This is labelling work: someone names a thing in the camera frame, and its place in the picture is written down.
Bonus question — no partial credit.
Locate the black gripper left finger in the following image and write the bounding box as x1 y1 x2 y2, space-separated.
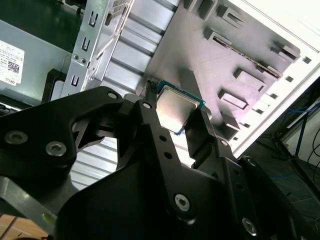
0 79 198 225

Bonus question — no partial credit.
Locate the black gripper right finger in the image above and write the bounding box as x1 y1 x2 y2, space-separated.
186 109 310 240

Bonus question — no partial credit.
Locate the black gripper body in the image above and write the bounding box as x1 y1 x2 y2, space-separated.
53 159 246 240

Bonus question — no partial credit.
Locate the silver CPU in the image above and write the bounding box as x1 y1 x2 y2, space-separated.
154 79 207 137

